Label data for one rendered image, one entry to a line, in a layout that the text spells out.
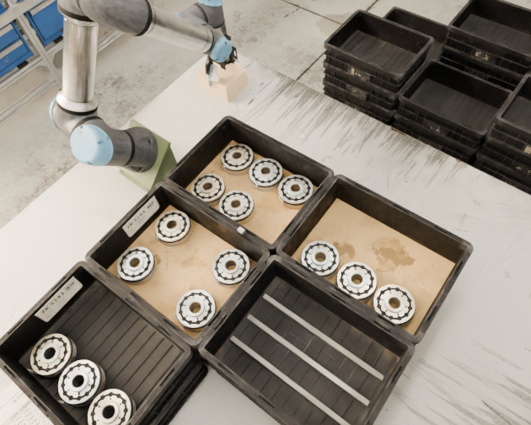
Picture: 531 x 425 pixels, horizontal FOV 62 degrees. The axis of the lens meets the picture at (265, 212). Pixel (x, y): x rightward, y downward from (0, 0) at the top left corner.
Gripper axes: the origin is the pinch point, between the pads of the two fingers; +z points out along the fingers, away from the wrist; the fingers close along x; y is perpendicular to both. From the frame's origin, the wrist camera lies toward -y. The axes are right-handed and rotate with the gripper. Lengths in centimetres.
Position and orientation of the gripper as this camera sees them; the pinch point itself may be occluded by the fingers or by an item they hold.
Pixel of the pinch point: (221, 75)
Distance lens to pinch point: 181.4
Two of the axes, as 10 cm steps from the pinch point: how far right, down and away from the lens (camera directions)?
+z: 0.7, 5.1, 8.6
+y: 7.8, 5.1, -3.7
